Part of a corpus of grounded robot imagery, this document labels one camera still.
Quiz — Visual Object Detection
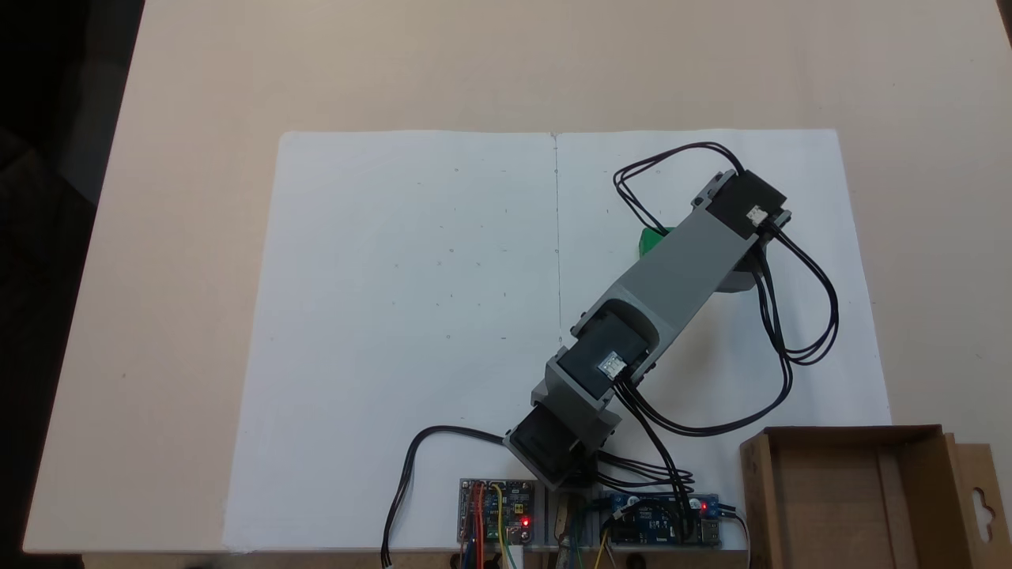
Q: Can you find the dark grey moving gripper finger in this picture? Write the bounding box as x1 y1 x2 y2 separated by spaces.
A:
710 267 760 296

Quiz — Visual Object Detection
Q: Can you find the red jumper wire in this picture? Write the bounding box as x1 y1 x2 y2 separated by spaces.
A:
469 483 486 569

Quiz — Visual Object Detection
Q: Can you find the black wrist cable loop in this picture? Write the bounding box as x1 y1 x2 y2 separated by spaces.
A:
611 141 746 236

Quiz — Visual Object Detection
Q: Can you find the blue circuit board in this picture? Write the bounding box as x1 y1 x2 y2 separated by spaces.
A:
602 491 724 549

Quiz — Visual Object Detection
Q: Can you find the black power cable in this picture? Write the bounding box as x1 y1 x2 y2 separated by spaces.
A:
380 425 516 569

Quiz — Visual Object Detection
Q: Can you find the brown cardboard box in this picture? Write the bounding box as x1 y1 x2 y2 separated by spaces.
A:
738 424 1002 569

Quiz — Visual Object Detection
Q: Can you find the yellow jumper wire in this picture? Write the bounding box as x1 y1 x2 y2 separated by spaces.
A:
489 483 516 569

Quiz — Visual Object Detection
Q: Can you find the black elbow cable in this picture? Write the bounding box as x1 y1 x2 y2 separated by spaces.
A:
615 378 698 540

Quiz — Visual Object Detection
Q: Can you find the circuit board with coloured wires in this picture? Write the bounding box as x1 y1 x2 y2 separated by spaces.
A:
456 477 537 548

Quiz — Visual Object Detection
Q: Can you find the black forearm cable loop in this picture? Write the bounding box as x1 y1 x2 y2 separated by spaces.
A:
611 215 841 439

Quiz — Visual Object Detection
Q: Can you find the white paper sheet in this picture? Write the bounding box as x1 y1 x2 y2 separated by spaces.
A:
223 128 894 553

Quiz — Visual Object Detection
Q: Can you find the black base cable bundle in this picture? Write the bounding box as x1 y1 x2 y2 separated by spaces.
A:
591 449 698 489

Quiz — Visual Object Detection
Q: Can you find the green die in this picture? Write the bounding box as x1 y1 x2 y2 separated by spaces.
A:
636 225 675 261

